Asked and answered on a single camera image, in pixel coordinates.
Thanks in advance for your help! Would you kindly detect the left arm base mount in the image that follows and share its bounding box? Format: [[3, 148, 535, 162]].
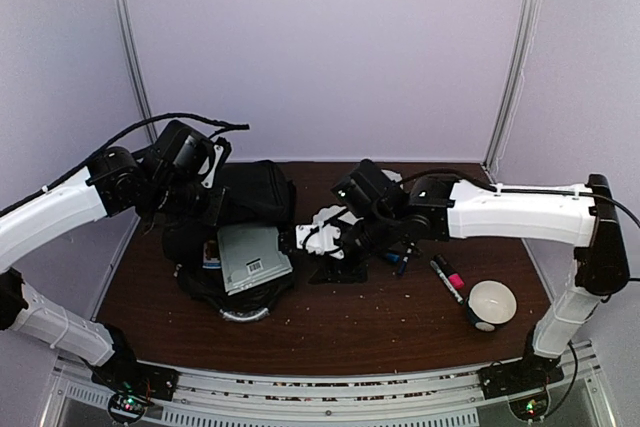
[[86, 363, 179, 425]]

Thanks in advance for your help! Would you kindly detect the pink highlighter marker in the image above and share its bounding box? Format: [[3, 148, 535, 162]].
[[432, 254, 465, 290]]

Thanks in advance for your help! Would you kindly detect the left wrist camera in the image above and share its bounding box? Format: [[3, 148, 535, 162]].
[[150, 120, 232, 189]]

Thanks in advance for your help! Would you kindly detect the dog picture book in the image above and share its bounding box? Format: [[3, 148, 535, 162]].
[[202, 240, 221, 270]]

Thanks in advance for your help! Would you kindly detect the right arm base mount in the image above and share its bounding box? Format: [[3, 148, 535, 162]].
[[477, 359, 565, 423]]

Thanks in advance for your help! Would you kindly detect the grey cloth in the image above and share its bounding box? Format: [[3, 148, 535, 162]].
[[382, 169, 402, 182]]

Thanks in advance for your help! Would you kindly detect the grey notebook with barcode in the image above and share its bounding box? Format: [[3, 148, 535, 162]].
[[217, 223, 293, 295]]

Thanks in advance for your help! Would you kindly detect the right aluminium corner post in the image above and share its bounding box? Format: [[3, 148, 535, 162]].
[[483, 0, 540, 178]]

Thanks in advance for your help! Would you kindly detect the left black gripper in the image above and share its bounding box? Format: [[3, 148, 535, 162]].
[[147, 176, 231, 226]]

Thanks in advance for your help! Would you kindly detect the left aluminium corner post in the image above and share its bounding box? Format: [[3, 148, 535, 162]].
[[114, 0, 152, 120]]

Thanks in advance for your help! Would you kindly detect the black student backpack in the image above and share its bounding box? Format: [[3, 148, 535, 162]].
[[161, 160, 296, 323]]

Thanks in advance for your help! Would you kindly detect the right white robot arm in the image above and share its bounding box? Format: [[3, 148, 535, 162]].
[[295, 169, 631, 389]]

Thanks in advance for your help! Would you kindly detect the blue capped white pen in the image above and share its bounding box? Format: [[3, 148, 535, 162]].
[[397, 244, 413, 277]]

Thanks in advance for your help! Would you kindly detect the white marker pen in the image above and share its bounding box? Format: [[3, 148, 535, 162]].
[[430, 260, 464, 305]]

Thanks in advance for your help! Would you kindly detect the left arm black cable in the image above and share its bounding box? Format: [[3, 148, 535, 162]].
[[39, 114, 251, 193]]

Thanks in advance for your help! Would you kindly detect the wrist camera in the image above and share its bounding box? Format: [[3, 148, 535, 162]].
[[150, 120, 232, 189], [278, 205, 358, 260]]

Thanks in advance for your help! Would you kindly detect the aluminium corner post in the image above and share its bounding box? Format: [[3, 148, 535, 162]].
[[483, 0, 540, 178], [114, 0, 152, 120]]

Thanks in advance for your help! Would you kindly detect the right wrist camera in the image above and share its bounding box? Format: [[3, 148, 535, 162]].
[[278, 205, 358, 260]]

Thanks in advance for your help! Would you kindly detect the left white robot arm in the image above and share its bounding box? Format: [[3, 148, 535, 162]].
[[1, 143, 230, 391]]

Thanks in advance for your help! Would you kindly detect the aluminium front rail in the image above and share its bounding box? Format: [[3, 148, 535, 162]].
[[39, 341, 621, 427]]

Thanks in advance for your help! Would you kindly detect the white and dark blue bowl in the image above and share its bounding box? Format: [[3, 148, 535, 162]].
[[465, 280, 518, 332]]

